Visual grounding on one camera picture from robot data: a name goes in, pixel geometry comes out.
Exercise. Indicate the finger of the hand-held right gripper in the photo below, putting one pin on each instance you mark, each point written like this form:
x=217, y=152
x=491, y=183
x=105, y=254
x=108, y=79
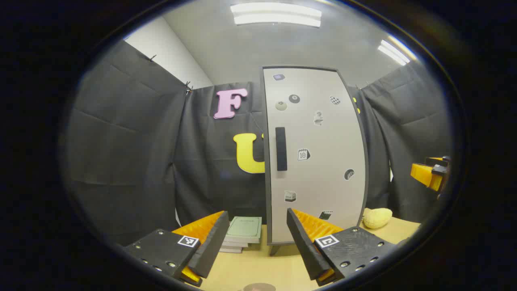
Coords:
x=424, y=173

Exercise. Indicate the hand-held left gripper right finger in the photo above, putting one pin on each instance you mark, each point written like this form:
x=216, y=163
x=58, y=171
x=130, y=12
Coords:
x=303, y=246

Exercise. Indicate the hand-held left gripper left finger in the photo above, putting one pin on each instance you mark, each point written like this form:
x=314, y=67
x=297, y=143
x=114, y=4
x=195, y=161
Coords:
x=212, y=246

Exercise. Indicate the beige cabinet door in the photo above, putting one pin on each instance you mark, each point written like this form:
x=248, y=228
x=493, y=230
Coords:
x=323, y=182

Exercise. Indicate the dark grey cabinet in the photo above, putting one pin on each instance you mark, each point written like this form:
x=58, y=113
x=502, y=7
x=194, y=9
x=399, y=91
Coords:
x=273, y=249

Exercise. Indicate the grey book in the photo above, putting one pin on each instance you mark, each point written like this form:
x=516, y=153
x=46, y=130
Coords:
x=230, y=250

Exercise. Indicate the brown book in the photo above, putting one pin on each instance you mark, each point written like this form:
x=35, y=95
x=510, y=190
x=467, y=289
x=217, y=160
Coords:
x=234, y=244

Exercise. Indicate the yellow toy bread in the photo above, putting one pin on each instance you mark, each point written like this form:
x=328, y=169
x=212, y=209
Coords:
x=377, y=218

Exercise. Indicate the long ceiling light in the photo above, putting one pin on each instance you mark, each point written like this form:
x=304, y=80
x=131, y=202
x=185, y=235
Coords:
x=394, y=52
x=276, y=14

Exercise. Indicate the black backdrop cloth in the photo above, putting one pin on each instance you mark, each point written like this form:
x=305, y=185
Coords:
x=133, y=141

